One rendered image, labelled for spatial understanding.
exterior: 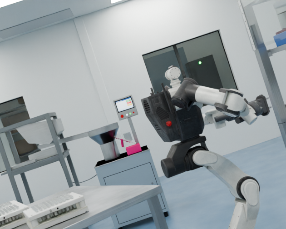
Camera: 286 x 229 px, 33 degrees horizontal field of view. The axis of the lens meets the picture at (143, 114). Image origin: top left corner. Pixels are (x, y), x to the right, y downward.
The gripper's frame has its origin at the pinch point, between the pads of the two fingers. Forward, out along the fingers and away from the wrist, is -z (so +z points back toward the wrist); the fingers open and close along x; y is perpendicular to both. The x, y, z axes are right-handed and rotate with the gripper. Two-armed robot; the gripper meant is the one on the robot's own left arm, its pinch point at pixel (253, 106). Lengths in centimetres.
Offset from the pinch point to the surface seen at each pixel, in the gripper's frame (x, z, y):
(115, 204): 13, 95, 91
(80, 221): 13, 110, 100
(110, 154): 23, 99, -246
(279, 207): 103, -30, -121
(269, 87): -7.3, -17.6, -11.1
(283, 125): 18.8, -18.1, -10.7
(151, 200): 18, 80, 83
